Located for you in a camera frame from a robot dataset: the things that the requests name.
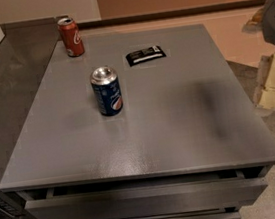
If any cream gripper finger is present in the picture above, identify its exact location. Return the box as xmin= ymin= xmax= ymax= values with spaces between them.
xmin=253 ymin=52 xmax=275 ymax=117

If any red coke can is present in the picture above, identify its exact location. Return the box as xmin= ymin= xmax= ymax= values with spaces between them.
xmin=57 ymin=18 xmax=85 ymax=57

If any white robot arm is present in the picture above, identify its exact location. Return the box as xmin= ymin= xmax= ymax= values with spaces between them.
xmin=245 ymin=0 xmax=275 ymax=117

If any blue pepsi can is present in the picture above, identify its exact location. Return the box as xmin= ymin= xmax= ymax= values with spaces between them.
xmin=90 ymin=66 xmax=123 ymax=116

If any grey drawer cabinet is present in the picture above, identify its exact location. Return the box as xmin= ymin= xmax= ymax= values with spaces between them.
xmin=0 ymin=25 xmax=275 ymax=219

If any black snack packet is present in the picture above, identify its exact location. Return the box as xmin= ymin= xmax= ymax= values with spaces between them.
xmin=126 ymin=45 xmax=166 ymax=67

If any top grey drawer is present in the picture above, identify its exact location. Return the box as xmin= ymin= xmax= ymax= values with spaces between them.
xmin=25 ymin=170 xmax=268 ymax=219

